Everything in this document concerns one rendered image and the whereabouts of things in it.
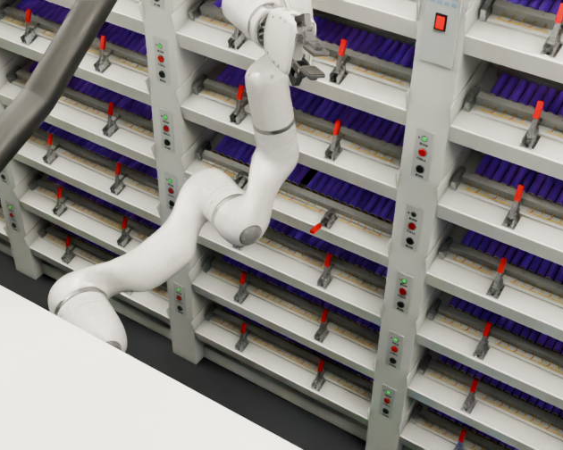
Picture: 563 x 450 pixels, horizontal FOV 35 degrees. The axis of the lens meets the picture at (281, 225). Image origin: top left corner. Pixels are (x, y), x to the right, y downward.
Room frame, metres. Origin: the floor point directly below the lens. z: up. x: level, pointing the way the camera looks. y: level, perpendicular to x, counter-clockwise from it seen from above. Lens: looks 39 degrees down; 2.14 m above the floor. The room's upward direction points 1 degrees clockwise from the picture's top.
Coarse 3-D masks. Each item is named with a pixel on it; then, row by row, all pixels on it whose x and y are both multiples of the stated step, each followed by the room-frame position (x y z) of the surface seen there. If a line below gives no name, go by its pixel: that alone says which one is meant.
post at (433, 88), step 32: (416, 64) 1.57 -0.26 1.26; (416, 96) 1.57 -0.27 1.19; (448, 96) 1.53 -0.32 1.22; (416, 128) 1.56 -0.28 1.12; (448, 128) 1.53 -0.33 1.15; (448, 160) 1.55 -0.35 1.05; (416, 192) 1.55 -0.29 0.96; (416, 256) 1.54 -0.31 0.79; (416, 288) 1.53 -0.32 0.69; (384, 320) 1.57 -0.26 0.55; (416, 320) 1.53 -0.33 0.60; (384, 352) 1.57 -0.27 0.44; (416, 352) 1.55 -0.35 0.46; (384, 384) 1.56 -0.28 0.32; (384, 448) 1.55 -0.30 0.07
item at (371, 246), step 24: (192, 144) 1.94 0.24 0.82; (216, 144) 1.98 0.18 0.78; (192, 168) 1.91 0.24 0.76; (216, 168) 1.90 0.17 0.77; (288, 216) 1.73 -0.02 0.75; (312, 216) 1.72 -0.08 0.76; (336, 216) 1.71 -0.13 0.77; (336, 240) 1.66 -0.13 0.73; (360, 240) 1.63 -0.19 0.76; (384, 240) 1.63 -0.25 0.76; (384, 264) 1.59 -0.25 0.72
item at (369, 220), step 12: (204, 156) 1.93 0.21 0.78; (216, 156) 1.91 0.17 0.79; (228, 168) 1.88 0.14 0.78; (240, 168) 1.87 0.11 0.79; (288, 192) 1.79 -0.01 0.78; (300, 192) 1.77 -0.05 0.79; (312, 192) 1.77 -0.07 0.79; (324, 204) 1.73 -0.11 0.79; (336, 204) 1.72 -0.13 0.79; (348, 216) 1.70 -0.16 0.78; (360, 216) 1.68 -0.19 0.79; (372, 216) 1.68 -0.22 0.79; (360, 228) 1.66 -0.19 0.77; (384, 228) 1.64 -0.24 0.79
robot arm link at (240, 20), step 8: (224, 0) 1.61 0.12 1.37; (232, 0) 1.59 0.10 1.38; (240, 0) 1.57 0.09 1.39; (248, 0) 1.56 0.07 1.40; (256, 0) 1.55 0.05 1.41; (264, 0) 1.54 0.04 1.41; (272, 0) 1.55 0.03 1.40; (280, 0) 1.57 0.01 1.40; (224, 8) 1.60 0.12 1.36; (232, 8) 1.57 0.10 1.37; (240, 8) 1.55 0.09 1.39; (248, 8) 1.53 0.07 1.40; (256, 8) 1.52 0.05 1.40; (232, 16) 1.57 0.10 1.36; (240, 16) 1.54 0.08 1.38; (248, 16) 1.52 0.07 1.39; (240, 24) 1.54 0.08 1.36
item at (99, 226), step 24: (24, 192) 2.30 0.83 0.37; (48, 192) 2.29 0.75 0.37; (72, 192) 2.27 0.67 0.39; (48, 216) 2.21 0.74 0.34; (72, 216) 2.19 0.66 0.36; (96, 216) 2.18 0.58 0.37; (120, 216) 2.14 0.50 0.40; (96, 240) 2.11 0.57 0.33; (120, 240) 2.06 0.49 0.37; (144, 240) 2.07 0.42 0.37
